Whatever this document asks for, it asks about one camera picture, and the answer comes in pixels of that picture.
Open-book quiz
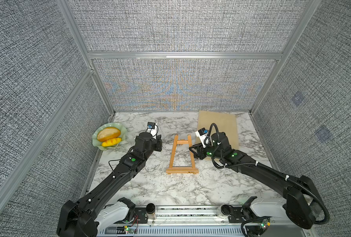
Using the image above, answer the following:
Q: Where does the light plywood board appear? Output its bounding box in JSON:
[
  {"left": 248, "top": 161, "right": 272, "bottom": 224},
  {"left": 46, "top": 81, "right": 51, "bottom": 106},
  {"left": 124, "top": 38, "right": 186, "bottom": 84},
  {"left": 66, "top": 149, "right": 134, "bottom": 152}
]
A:
[{"left": 197, "top": 111, "right": 240, "bottom": 150}]

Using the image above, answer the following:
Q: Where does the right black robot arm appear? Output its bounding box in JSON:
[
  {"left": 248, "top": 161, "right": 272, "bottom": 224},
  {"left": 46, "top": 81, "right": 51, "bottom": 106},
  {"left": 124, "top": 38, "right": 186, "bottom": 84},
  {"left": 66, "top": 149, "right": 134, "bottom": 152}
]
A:
[{"left": 189, "top": 128, "right": 330, "bottom": 229}]

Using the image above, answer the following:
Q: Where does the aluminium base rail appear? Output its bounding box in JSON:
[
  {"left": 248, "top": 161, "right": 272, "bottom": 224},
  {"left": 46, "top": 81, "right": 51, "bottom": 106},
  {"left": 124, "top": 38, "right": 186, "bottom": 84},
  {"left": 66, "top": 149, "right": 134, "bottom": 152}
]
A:
[{"left": 97, "top": 198, "right": 309, "bottom": 235}]

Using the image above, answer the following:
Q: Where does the small circuit board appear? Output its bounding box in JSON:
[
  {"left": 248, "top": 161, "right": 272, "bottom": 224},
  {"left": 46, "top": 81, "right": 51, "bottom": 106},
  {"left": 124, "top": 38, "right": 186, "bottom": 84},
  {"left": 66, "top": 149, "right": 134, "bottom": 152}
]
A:
[
  {"left": 258, "top": 219, "right": 270, "bottom": 232},
  {"left": 116, "top": 226, "right": 137, "bottom": 235}
]

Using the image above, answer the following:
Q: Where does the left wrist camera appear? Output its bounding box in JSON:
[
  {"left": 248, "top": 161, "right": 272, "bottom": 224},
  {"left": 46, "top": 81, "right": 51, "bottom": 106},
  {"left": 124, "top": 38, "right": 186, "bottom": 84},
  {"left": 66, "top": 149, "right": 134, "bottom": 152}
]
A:
[{"left": 146, "top": 122, "right": 158, "bottom": 136}]

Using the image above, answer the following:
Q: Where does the black lens cap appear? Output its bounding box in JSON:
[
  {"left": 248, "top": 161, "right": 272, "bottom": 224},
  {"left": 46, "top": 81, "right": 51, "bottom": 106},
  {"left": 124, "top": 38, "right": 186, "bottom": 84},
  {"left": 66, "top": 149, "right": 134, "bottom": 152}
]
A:
[
  {"left": 219, "top": 204, "right": 232, "bottom": 217},
  {"left": 145, "top": 203, "right": 156, "bottom": 220}
]

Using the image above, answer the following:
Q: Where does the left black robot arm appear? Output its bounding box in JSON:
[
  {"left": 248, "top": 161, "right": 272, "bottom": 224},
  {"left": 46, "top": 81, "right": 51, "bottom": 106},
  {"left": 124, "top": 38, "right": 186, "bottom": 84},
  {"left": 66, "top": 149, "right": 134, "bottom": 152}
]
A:
[{"left": 57, "top": 132, "right": 162, "bottom": 237}]

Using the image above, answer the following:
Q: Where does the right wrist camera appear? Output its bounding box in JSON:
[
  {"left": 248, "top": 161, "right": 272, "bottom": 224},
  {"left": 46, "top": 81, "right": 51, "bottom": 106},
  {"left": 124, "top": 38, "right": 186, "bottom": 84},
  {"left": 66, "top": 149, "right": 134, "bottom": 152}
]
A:
[{"left": 195, "top": 127, "right": 210, "bottom": 148}]

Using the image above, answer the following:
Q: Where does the left small circuit board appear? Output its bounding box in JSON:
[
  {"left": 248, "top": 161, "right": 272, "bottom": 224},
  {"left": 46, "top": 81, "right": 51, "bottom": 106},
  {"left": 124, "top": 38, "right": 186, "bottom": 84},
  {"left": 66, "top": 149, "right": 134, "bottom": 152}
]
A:
[{"left": 116, "top": 226, "right": 137, "bottom": 235}]

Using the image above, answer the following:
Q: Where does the right black lens cap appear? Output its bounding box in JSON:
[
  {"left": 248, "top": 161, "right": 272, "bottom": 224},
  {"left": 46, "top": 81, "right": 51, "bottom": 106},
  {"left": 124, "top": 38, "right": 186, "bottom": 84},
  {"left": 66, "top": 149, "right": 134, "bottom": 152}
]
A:
[{"left": 219, "top": 204, "right": 232, "bottom": 217}]

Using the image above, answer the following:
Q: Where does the left black lens cap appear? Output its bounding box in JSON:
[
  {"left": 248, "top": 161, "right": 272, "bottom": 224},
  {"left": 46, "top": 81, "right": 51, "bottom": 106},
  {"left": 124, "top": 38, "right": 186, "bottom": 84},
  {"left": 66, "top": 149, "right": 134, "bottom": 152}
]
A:
[{"left": 145, "top": 203, "right": 156, "bottom": 220}]

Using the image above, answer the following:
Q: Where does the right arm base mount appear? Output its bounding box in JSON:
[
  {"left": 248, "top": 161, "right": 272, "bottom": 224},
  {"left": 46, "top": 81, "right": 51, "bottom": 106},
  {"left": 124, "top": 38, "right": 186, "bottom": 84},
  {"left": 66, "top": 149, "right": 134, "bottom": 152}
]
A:
[{"left": 228, "top": 196, "right": 259, "bottom": 224}]

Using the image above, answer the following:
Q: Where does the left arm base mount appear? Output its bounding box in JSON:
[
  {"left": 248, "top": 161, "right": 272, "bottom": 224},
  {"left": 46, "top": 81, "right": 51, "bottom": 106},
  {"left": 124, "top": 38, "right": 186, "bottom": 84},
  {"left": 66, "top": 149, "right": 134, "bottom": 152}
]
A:
[{"left": 115, "top": 197, "right": 148, "bottom": 224}]

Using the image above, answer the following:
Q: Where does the brown bread roll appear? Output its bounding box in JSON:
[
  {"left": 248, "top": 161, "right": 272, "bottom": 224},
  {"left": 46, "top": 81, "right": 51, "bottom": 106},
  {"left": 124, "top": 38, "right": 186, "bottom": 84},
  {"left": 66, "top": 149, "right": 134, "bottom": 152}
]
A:
[{"left": 97, "top": 127, "right": 121, "bottom": 142}]

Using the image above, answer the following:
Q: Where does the right small circuit board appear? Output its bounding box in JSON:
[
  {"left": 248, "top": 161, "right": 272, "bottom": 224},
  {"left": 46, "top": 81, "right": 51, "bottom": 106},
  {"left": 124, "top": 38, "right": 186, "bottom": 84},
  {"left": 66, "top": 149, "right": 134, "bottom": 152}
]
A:
[{"left": 258, "top": 219, "right": 270, "bottom": 232}]

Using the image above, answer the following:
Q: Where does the yellow corn cob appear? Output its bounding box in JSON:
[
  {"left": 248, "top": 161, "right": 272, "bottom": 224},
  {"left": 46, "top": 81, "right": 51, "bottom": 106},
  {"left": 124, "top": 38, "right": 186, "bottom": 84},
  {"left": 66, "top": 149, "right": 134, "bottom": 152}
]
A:
[{"left": 101, "top": 137, "right": 122, "bottom": 147}]

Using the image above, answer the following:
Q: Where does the small wooden easel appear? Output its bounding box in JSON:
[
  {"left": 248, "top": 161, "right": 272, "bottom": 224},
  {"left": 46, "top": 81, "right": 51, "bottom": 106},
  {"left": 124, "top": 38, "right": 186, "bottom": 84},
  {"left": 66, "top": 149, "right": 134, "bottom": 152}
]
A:
[{"left": 166, "top": 134, "right": 199, "bottom": 174}]

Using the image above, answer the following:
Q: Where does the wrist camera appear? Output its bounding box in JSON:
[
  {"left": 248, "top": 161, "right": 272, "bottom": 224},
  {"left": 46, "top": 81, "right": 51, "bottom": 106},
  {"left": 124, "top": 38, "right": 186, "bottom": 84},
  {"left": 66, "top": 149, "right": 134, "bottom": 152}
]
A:
[
  {"left": 195, "top": 127, "right": 210, "bottom": 148},
  {"left": 146, "top": 122, "right": 158, "bottom": 136}
]

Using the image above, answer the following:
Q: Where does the green glass plate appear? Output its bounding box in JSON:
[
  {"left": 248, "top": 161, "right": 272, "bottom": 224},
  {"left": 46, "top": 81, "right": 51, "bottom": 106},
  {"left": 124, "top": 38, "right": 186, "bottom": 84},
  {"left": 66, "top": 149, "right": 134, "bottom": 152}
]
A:
[{"left": 92, "top": 122, "right": 128, "bottom": 151}]

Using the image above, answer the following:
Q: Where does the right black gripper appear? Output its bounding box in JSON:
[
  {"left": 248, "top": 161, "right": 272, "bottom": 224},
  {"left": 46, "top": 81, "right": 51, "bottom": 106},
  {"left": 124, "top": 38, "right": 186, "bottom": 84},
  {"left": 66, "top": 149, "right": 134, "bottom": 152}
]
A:
[{"left": 188, "top": 142, "right": 224, "bottom": 162}]

